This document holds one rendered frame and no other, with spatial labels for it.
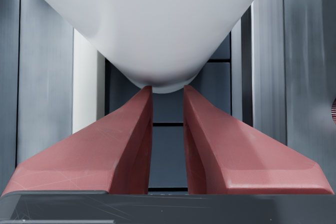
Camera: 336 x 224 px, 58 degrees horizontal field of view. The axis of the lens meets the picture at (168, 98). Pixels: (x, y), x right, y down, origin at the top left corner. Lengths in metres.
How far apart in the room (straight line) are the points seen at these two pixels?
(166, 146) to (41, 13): 0.15
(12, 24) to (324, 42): 0.24
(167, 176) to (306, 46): 0.15
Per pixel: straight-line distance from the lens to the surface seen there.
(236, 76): 0.19
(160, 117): 0.18
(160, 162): 0.18
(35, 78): 0.25
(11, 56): 0.25
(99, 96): 0.16
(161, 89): 0.15
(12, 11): 0.26
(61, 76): 0.25
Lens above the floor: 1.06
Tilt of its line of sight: 87 degrees down
